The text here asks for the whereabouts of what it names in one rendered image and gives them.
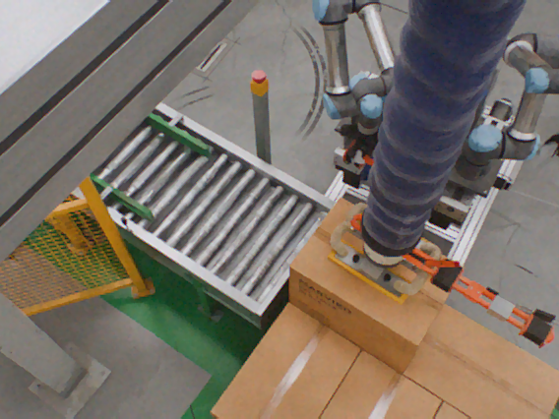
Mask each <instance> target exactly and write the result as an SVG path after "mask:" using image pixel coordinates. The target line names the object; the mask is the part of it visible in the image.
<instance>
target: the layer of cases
mask: <svg viewBox="0 0 559 419"><path fill-rule="evenodd" d="M558 397H559V372H558V371H556V369H555V368H553V367H551V366H550V365H548V364H546V363H545V362H543V361H541V360H540V359H538V358H536V357H534V356H533V355H531V354H529V353H528V352H526V351H523V350H522V349H521V348H519V347H518V346H516V345H514V344H513V343H511V342H509V341H507V340H506V339H504V338H502V337H501V336H499V335H497V334H496V333H494V332H492V331H491V330H489V329H486V328H485V327H484V326H483V325H481V324H480V323H478V322H476V321H474V320H472V319H470V318H469V317H467V316H465V315H463V314H462V313H460V312H458V311H457V310H455V309H453V308H452V307H450V306H448V305H447V304H445V303H444V304H443V306H442V308H441V309H440V311H439V313H438V315H437V316H436V318H435V320H434V321H433V323H432V325H431V327H430V328H429V330H428V332H427V333H426V335H425V336H424V338H423V339H422V341H421V343H420V344H419V346H418V348H417V349H416V351H415V353H414V354H413V356H412V358H411V359H410V361H409V362H408V364H407V366H406V367H405V369H404V371H403V372H400V371H399V370H397V369H395V368H394V367H392V366H391V365H389V364H388V363H386V362H385V361H383V360H381V359H380V358H378V357H377V356H375V355H374V354H372V353H370V352H369V351H367V350H366V349H364V348H363V347H361V346H359V345H358V344H356V343H355V342H353V341H352V340H350V339H348V338H347V337H345V336H344V335H342V334H341V333H339V332H337V331H336V330H334V329H332V328H331V327H329V326H328V325H326V324H324V323H323V322H321V321H320V320H318V319H317V318H315V317H313V316H312V315H310V314H309V313H307V312H306V311H304V310H302V309H301V308H299V307H298V306H296V305H295V304H293V303H291V302H290V301H289V302H288V303H287V305H286V306H285V307H284V309H283V310H282V312H281V313H280V314H279V316H278V318H277V319H276V320H275V322H274V323H273V325H272V326H271V327H270V329H269V330H268V332H267V333H266V334H265V336H264V337H263V339H262V340H261V341H260V343H259V344H258V346H257V347H256V348H255V350H254V351H253V353H252V354H251V355H250V357H249V358H248V360H247V361H246V362H245V364H244V365H243V367H242V368H241V369H240V371H239V372H238V374H237V375H236V376H235V378H234V379H233V381H232V382H231V383H230V385H229V386H228V388H227V389H226V390H225V392H224V393H223V395H222V397H221V398H220V400H219V401H218V403H217V404H216V406H215V407H214V409H213V410H212V414H213V416H214V418H215V419H549V417H550V415H551V413H552V410H553V408H554V406H555V404H556V402H557V399H558Z"/></svg>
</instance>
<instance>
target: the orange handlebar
mask: <svg viewBox="0 0 559 419"><path fill-rule="evenodd" d="M365 162H366V163H368V164H369V165H371V166H372V165H373V163H374V159H372V158H370V157H369V156H367V157H366V159H365ZM361 217H362V215H361V214H356V215H354V216H353V217H352V219H351V221H350V223H351V225H352V226H353V227H354V228H355V229H357V230H359V231H360V232H361V229H360V224H358V223H357V222H356V220H360V221H361ZM412 252H413V253H415V254H416V255H418V256H419V257H421V258H422V259H424V260H425V261H437V260H435V259H434V258H432V257H430V256H429V255H427V254H425V253H424V252H422V251H420V250H419V249H417V248H415V249H414V250H412ZM403 258H404V259H406V260H408V261H409V262H411V263H412V264H414V265H416V266H417V267H419V268H421V269H423V270H424V271H426V272H428V273H429V274H431V275H432V274H433V272H434V271H435V270H434V269H432V268H430V267H429V266H427V265H426V264H424V263H422V262H421V261H419V260H417V259H416V258H414V257H412V256H411V255H409V254H406V255H404V256H403ZM458 280H459V281H461V282H462V283H464V284H466V285H467V286H468V288H467V289H465V288H463V287H461V286H460V285H458V284H455V285H454V287H453V288H454V289H456V290H457V291H459V292H460V293H462V294H463V296H464V297H465V298H466V299H468V300H470V301H471V302H473V303H475V302H476V303H477V304H479V305H482V306H483V307H485V308H487V309H489V307H490V306H491V304H490V303H489V302H487V301H485V300H484V299H481V298H479V296H480V294H482V295H485V296H486V297H488V298H490V299H491V300H494V299H495V297H496V295H495V294H493V293H492V292H490V291H488V290H487V289H484V286H482V285H480V284H479V283H477V282H475V281H474V280H469V279H467V278H466V277H464V276H463V275H461V276H460V277H459V279H458ZM512 313H513V314H514V315H516V316H518V317H519V318H521V319H523V320H524V321H527V320H528V318H529V316H528V315H526V314H525V313H523V312H522V311H520V310H518V309H517V308H514V310H513V311H512ZM506 322H508V323H509V324H511V325H513V326H514V327H516V328H518V329H520V330H522V329H523V327H524V326H525V325H523V324H521V323H520V322H518V321H516V320H515V319H513V318H512V317H509V318H508V320H507V321H506ZM553 339H554V332H552V334H551V335H550V337H549V339H548V341H547V342H546V343H550V342H552V340H553Z"/></svg>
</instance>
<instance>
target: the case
mask: <svg viewBox="0 0 559 419"><path fill-rule="evenodd" d="M353 206H354V204H352V203H351V202H349V201H347V200H345V199H344V198H342V197H340V198H339V199H338V200H337V202H336V203H335V205H334V206H333V207H332V209H331V210H330V211H329V213H328V214H327V215H326V217H325V218H324V220H323V221H322V222H321V224H320V225H319V226H318V228H317V229H316V230H315V232H314V233H313V234H312V236H311V237H310V239H309V240H308V241H307V243H306V244H305V245H304V247H303V248H302V249H301V251H300V252H299V254H298V255H297V256H296V258H295V259H294V260H293V262H292V263H291V264H290V266H289V301H290V302H291V303H293V304H295V305H296V306H298V307H299V308H301V309H302V310H304V311H306V312H307V313H309V314H310V315H312V316H313V317H315V318H317V319H318V320H320V321H321V322H323V323H324V324H326V325H328V326H329V327H331V328H332V329H334V330H336V331H337V332H339V333H341V334H342V335H344V336H345V337H347V338H348V339H350V340H352V341H353V342H355V343H356V344H358V345H359V346H361V347H363V348H364V349H366V350H367V351H369V352H370V353H372V354H374V355H375V356H377V357H378V358H380V359H381V360H383V361H385V362H386V363H388V364H389V365H391V366H392V367H394V368H395V369H397V370H399V371H400V372H403V371H404V369H405V367H406V366H407V364H408V362H409V361H410V359H411V358H412V356H413V354H414V353H415V351H416V349H417V348H418V346H419V344H420V343H421V341H422V339H423V338H424V336H425V335H426V333H427V332H428V330H429V328H430V327H431V325H432V323H433V321H434V320H435V318H436V316H437V315H438V313H439V311H440V309H441V308H442V306H443V304H444V303H445V301H446V299H447V297H448V296H449V294H450V292H445V291H443V290H442V289H440V288H439V287H437V286H435V285H434V284H432V283H431V281H430V278H431V276H432V275H431V274H429V273H427V277H426V280H425V282H424V284H423V286H422V287H421V289H420V290H419V291H418V292H417V293H415V294H414V295H412V294H410V295H408V297H407V298H406V300H405V301H404V303H403V304H402V305H400V304H399V303H397V302H396V301H394V300H393V299H391V298H389V297H388V296H386V295H385V294H383V293H382V292H380V291H378V290H377V289H375V288H374V287H372V286H371V285H369V284H368V283H366V282H364V281H363V280H361V279H360V278H358V277H357V276H355V275H353V274H352V273H350V272H349V271H347V270H346V269H343V268H342V267H340V266H339V265H337V264H336V263H334V262H332V261H331V260H329V259H328V256H329V254H330V253H331V252H332V250H333V249H334V247H332V244H331V243H330V241H331V237H332V234H333V232H334V230H336V228H337V227H338V226H339V225H340V224H341V223H343V222H344V221H345V222H346V216H347V214H348V212H349V210H350V209H351V208H352V207H353ZM342 239H343V240H345V241H346V242H348V243H349V244H351V245H353V246H354V247H356V248H357V249H359V250H361V251H362V252H363V243H364V241H362V240H361V239H359V238H358V237H356V236H354V235H353V234H351V233H349V232H346V233H345V234H344V235H343V236H342ZM391 269H392V270H393V271H395V272H397V273H398V274H400V275H401V276H403V277H405V278H406V279H408V280H409V281H411V282H413V280H414V279H415V277H416V273H415V272H413V271H412V270H410V269H408V268H406V267H405V266H403V265H401V264H399V265H398V266H396V267H394V268H391Z"/></svg>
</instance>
